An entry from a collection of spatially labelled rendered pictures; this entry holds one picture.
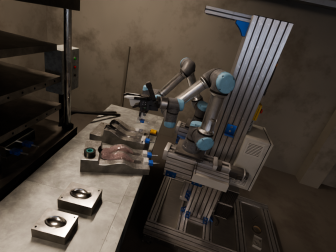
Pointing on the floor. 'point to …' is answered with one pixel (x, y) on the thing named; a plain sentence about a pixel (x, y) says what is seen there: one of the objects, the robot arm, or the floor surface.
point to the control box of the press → (56, 56)
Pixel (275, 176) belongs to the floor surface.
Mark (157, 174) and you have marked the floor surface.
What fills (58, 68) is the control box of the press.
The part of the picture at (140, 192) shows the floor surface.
